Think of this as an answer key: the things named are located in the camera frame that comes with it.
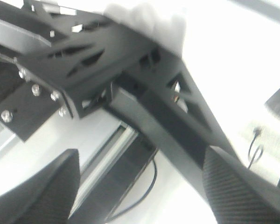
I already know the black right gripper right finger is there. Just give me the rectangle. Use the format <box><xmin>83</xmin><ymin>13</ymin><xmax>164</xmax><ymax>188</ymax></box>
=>
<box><xmin>203</xmin><ymin>147</ymin><xmax>280</xmax><ymax>224</ymax></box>

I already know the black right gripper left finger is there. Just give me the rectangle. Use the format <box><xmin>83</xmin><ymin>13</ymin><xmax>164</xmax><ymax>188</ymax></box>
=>
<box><xmin>0</xmin><ymin>149</ymin><xmax>80</xmax><ymax>224</ymax></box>

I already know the black cable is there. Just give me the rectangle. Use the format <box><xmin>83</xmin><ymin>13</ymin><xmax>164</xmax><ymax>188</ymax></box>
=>
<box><xmin>102</xmin><ymin>149</ymin><xmax>157</xmax><ymax>222</ymax></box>

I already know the black metal frame structure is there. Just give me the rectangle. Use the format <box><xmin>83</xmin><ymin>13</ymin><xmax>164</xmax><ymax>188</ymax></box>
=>
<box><xmin>0</xmin><ymin>0</ymin><xmax>243</xmax><ymax>171</ymax></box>

